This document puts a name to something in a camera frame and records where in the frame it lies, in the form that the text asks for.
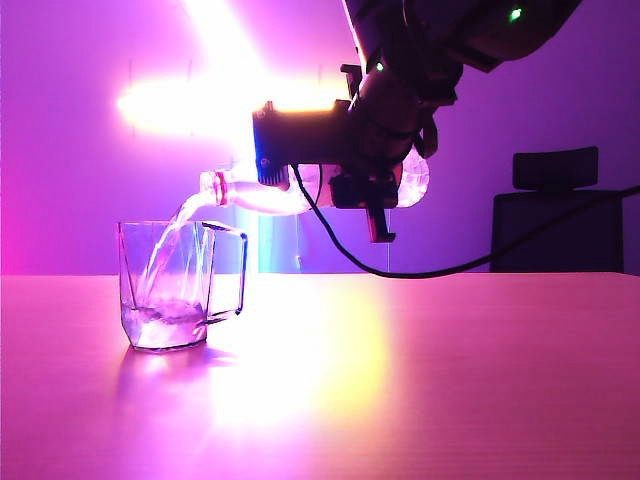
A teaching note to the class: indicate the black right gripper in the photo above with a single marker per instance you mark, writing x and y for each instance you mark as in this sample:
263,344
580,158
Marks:
385,130

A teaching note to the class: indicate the clear Nongfu Spring water bottle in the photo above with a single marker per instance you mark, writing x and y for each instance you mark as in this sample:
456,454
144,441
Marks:
260,192

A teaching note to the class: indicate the clear faceted glass mug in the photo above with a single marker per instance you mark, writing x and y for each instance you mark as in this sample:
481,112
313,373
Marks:
160,300

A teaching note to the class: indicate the vertical glowing LED strip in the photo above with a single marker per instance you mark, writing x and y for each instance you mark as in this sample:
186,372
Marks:
265,245

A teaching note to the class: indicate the horizontal glowing LED strip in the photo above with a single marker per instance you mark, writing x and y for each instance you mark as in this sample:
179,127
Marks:
200,106

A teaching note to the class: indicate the diagonal glowing LED strip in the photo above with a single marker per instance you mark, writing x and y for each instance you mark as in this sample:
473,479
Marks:
220,30

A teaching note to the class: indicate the black office chair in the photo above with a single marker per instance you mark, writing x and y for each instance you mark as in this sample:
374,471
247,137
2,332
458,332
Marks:
560,230

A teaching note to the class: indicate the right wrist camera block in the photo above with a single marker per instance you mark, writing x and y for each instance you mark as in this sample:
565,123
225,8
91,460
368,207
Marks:
300,137

